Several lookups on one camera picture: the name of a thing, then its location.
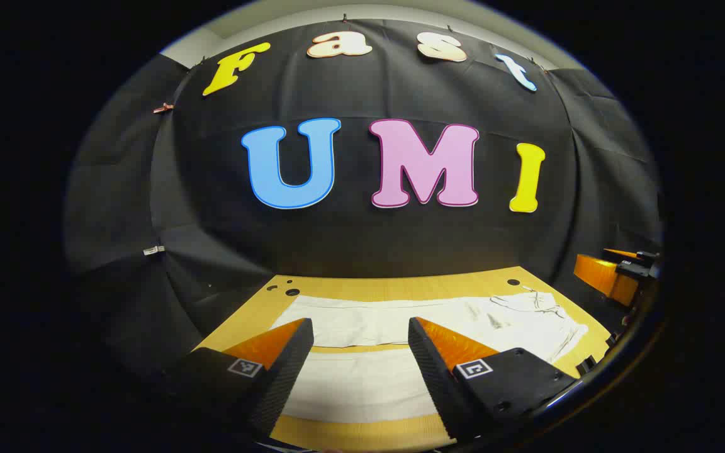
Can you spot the white cloth clip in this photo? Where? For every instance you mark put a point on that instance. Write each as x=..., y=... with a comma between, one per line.
x=153, y=250

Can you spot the black backdrop cloth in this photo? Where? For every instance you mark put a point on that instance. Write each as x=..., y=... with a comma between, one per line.
x=362, y=239

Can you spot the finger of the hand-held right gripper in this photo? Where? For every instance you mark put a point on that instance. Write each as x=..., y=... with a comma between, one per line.
x=620, y=253
x=601, y=277

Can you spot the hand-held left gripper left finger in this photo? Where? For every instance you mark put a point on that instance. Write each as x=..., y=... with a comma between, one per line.
x=287, y=371

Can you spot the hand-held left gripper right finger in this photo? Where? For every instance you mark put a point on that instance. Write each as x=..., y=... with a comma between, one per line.
x=432, y=377

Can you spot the white jeans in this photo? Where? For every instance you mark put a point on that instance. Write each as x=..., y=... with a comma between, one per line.
x=369, y=321

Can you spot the orange cloth clip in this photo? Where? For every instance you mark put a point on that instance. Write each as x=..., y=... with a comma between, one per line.
x=162, y=108

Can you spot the black table edge clamp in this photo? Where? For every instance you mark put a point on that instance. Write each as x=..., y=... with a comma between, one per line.
x=587, y=365

